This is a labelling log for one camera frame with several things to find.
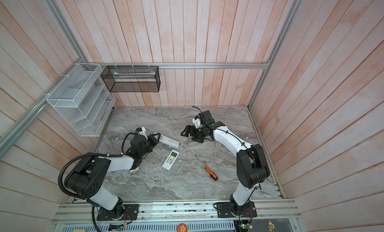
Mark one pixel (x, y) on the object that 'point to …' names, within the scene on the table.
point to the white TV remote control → (167, 140)
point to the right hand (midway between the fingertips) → (185, 136)
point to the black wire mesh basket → (131, 78)
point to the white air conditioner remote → (170, 159)
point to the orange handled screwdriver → (213, 175)
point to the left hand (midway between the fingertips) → (161, 136)
